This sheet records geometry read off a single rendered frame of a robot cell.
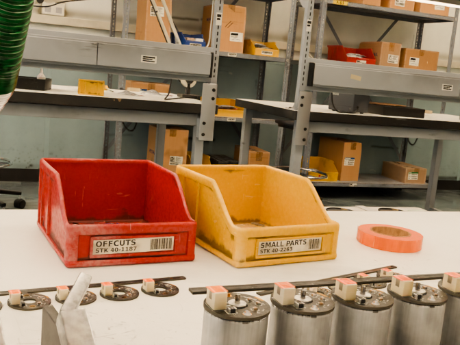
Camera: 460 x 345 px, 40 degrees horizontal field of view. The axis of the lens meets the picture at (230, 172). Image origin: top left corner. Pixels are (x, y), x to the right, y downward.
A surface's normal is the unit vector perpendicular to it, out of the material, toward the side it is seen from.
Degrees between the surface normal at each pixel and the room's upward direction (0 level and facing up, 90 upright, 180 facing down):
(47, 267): 0
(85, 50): 90
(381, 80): 90
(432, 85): 90
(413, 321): 90
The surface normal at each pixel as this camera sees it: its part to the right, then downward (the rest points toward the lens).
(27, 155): 0.36, 0.18
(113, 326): 0.09, -0.98
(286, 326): -0.56, 0.08
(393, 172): -0.94, -0.05
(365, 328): 0.01, 0.16
